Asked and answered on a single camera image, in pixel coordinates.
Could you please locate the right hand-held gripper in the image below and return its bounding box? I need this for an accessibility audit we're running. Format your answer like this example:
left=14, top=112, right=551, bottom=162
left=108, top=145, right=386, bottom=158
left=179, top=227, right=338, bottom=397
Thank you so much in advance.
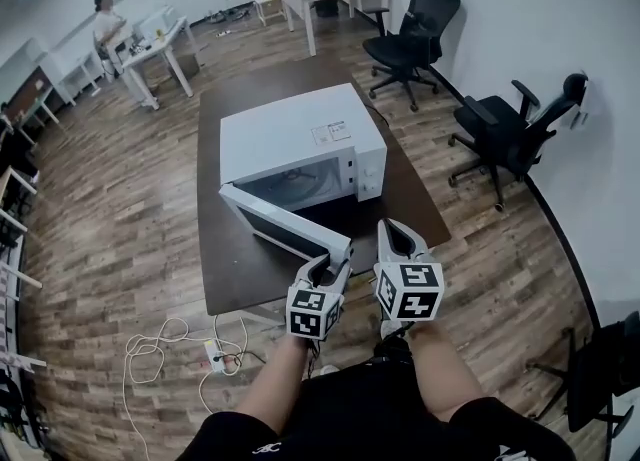
left=373, top=218, right=446, bottom=323

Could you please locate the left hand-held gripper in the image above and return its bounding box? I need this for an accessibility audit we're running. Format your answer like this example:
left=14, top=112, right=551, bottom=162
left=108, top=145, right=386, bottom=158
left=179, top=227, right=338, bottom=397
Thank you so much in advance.
left=285, top=254, right=354, bottom=341

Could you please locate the white microwave door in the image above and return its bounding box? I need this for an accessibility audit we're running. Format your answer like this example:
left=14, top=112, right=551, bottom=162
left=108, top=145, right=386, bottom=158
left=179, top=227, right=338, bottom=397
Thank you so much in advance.
left=217, top=183, right=354, bottom=271

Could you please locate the white microwave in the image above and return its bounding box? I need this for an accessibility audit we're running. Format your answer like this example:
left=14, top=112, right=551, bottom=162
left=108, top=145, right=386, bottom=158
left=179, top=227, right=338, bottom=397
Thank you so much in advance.
left=219, top=82, right=389, bottom=213

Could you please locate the person's left forearm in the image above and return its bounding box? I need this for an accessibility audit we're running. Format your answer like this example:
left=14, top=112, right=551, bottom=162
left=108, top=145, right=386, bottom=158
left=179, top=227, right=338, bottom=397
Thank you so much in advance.
left=234, top=332, right=309, bottom=438

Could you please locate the person's right forearm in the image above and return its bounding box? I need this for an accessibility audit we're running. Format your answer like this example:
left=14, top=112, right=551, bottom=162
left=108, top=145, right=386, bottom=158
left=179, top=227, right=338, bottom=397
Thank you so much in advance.
left=406, top=318, right=484, bottom=423

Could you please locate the dark brown table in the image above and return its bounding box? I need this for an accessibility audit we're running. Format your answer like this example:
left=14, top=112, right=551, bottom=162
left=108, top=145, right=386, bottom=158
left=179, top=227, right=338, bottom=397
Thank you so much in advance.
left=196, top=55, right=453, bottom=318

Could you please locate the white power strip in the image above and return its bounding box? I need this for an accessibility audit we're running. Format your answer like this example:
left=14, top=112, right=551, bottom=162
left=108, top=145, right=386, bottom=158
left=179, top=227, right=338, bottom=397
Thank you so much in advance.
left=204, top=338, right=229, bottom=375

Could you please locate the person's black clothing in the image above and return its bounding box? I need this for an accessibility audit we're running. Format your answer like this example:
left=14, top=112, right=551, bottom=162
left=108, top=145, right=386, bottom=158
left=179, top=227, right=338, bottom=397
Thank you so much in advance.
left=176, top=336, right=577, bottom=461

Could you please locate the black office chair with headrest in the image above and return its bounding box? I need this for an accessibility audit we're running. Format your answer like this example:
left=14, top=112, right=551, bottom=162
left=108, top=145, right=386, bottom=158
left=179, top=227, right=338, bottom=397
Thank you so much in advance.
left=447, top=72, right=589, bottom=214

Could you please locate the black mesh office chair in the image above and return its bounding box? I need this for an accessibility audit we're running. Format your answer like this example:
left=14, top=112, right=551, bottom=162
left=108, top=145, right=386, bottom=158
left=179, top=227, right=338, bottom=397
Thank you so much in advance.
left=361, top=0, right=463, bottom=113

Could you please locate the small white side table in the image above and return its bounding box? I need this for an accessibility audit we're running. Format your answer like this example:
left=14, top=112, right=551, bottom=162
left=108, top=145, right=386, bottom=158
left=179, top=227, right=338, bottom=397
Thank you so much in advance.
left=251, top=0, right=287, bottom=28

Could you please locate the white work table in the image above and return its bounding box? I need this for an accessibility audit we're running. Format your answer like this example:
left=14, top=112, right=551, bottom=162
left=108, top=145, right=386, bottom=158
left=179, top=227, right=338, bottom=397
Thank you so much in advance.
left=120, top=15, right=202, bottom=112

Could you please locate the white box appliance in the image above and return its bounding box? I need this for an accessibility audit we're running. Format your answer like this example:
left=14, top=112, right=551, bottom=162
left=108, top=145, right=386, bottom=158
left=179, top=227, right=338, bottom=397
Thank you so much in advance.
left=133, top=5, right=177, bottom=39

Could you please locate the white low cabinet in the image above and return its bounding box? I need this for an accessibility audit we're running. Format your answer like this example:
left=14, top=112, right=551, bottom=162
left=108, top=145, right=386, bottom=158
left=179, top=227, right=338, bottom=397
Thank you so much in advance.
left=38, top=37, right=107, bottom=106

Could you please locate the white floor cable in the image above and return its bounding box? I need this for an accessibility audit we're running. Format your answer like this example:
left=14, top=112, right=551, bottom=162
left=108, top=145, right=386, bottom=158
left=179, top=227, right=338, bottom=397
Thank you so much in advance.
left=121, top=316, right=247, bottom=461

